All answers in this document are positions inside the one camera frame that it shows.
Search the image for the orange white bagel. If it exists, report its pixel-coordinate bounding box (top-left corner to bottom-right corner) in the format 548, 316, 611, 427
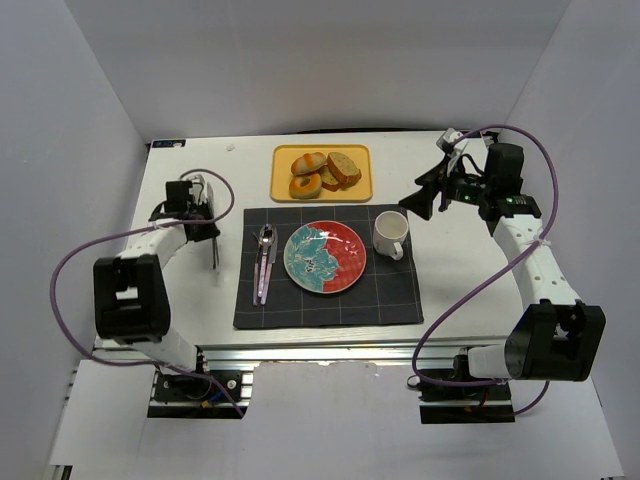
289, 173, 322, 199

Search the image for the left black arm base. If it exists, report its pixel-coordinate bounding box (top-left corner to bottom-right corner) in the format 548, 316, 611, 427
147, 361, 255, 420

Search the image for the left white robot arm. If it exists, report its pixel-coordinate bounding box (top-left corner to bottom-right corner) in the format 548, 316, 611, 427
93, 175, 220, 374

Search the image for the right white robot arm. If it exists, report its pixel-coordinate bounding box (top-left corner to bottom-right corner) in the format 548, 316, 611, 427
400, 141, 606, 387

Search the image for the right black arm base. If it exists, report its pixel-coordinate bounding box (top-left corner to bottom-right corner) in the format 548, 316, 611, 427
406, 348, 515, 425

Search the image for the upper brown bread slice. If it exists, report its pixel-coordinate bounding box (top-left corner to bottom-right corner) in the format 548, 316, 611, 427
327, 152, 361, 185

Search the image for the brown bread slice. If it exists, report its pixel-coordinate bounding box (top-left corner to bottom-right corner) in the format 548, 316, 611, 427
318, 166, 349, 192
327, 152, 361, 185

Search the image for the lower brown bread slice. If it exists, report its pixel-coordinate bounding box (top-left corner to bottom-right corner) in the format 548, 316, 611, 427
318, 166, 349, 192

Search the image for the round striped bread roll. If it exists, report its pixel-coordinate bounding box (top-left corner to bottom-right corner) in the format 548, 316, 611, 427
290, 152, 327, 176

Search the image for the white mug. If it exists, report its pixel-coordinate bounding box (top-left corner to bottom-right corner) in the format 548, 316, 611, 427
372, 211, 409, 261

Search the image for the left blue table label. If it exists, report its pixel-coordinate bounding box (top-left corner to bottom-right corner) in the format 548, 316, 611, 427
151, 139, 186, 149

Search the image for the yellow tray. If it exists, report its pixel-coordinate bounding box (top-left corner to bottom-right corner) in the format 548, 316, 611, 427
270, 144, 373, 203

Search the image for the dark checked placemat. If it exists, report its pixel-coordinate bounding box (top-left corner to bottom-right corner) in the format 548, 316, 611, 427
233, 204, 423, 330

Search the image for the red and teal plate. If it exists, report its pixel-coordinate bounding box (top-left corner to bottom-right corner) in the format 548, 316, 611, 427
283, 220, 367, 295

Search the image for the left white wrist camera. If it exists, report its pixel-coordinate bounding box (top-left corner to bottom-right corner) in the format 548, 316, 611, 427
187, 174, 214, 211

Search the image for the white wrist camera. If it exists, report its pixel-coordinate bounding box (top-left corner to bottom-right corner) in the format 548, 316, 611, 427
187, 174, 214, 211
436, 128, 468, 161

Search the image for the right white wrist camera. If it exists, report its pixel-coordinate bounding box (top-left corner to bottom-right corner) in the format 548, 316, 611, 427
436, 128, 468, 161

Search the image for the silver spoon pink handle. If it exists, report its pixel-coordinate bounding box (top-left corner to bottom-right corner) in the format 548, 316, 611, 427
257, 224, 277, 305

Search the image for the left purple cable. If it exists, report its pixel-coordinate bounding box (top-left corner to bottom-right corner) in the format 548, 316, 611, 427
49, 168, 246, 418

